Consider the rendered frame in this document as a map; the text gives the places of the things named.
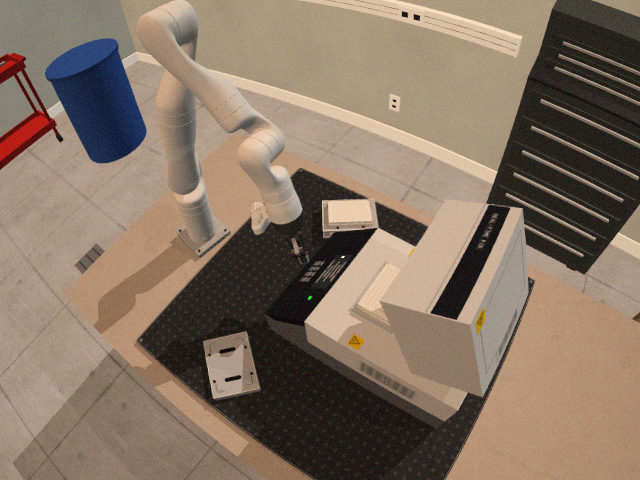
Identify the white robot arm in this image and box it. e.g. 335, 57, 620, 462
137, 0, 302, 243

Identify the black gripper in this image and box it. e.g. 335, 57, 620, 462
271, 208, 309, 264

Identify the grey benchtop machine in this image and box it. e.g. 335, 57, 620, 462
265, 199, 529, 428

